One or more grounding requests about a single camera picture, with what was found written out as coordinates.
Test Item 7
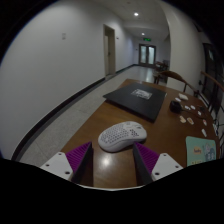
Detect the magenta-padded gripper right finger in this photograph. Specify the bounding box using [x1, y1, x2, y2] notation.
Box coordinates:
[132, 142, 184, 187]

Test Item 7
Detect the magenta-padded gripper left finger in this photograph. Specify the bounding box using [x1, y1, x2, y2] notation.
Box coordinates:
[39, 141, 95, 188]

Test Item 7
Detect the white perforated computer mouse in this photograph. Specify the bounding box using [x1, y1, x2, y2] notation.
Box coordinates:
[97, 120, 148, 153]

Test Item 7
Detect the green cartoon-print mouse pad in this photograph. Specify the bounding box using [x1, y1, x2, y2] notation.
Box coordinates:
[185, 135, 218, 167]

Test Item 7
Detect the small black box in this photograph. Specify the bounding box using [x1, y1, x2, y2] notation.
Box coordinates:
[169, 100, 183, 114]

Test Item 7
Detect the black flat box with label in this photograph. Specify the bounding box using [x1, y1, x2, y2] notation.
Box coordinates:
[102, 82, 168, 123]

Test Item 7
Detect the wooden chair with curved back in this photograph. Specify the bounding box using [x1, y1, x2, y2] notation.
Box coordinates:
[158, 69, 198, 96]

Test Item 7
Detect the black railing with wooden handrail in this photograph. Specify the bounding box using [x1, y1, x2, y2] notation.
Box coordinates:
[199, 70, 224, 148]

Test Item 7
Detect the dark framed window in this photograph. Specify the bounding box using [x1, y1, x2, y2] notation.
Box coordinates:
[202, 43, 223, 108]

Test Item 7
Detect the glass double door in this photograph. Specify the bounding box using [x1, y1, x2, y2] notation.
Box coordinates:
[138, 43, 157, 66]

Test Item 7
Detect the side doorway with door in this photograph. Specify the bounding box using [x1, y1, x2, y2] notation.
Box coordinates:
[103, 24, 117, 77]

